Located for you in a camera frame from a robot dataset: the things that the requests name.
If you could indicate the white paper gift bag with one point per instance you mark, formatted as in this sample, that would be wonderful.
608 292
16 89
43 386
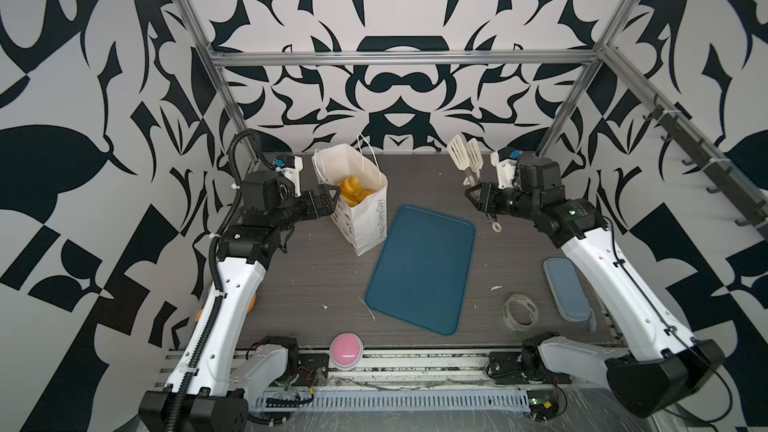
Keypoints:
364 226

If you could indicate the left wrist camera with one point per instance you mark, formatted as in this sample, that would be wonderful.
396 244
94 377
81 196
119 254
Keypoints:
290 166

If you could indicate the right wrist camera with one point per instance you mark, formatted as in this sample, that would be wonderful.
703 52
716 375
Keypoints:
505 163

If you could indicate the clear tape roll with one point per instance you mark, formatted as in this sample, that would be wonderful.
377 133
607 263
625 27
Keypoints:
520 313

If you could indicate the pink push button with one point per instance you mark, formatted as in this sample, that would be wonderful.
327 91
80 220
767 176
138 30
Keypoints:
346 351

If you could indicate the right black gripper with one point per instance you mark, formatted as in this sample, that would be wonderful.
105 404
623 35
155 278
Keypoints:
488 194

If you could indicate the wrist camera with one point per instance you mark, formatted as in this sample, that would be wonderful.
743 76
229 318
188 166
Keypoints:
505 163
290 166

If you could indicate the black hook rail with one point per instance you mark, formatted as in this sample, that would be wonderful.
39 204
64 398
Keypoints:
704 156

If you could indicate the grey blue oval pad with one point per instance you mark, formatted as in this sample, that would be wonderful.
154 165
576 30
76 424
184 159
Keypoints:
569 296

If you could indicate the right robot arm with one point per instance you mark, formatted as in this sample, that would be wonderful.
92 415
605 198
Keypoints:
662 362

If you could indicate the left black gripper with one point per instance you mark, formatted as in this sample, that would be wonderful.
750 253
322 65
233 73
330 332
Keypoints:
323 204

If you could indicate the teal plastic tray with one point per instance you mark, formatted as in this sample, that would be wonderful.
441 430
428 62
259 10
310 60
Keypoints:
422 272

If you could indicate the fake croissant bottom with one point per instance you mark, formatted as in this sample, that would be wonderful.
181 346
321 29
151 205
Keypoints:
353 191

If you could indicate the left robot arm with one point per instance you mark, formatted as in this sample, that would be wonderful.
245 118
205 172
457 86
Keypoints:
204 392

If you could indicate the white cable duct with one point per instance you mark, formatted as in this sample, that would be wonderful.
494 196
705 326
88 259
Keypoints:
515 401

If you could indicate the small circuit board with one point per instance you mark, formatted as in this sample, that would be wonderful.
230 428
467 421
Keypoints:
544 409

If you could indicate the orange plush toy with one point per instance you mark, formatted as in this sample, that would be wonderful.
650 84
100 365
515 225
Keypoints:
250 308

